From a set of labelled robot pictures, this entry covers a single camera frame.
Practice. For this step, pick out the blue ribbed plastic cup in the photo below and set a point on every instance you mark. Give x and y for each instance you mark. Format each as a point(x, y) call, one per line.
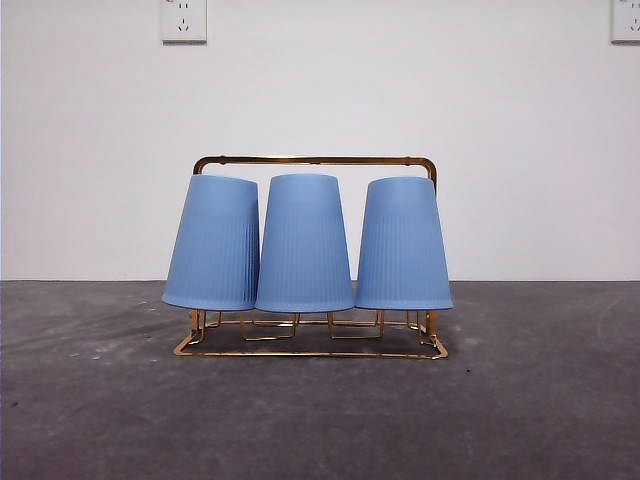
point(212, 250)
point(305, 250)
point(402, 250)

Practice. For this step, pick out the white wall socket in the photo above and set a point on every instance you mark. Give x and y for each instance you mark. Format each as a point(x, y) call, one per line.
point(184, 20)
point(626, 20)

